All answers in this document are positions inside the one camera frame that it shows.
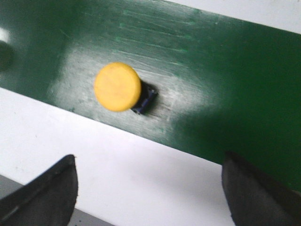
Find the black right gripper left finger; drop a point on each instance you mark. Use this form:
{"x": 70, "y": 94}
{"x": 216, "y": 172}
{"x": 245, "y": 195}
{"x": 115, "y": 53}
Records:
{"x": 48, "y": 200}

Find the green conveyor belt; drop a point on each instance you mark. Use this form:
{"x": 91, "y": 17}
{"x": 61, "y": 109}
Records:
{"x": 223, "y": 84}

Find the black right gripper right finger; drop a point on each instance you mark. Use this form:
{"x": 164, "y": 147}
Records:
{"x": 256, "y": 199}

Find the yellow mushroom button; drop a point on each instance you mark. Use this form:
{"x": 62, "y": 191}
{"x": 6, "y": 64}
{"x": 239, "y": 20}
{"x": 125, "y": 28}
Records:
{"x": 118, "y": 88}

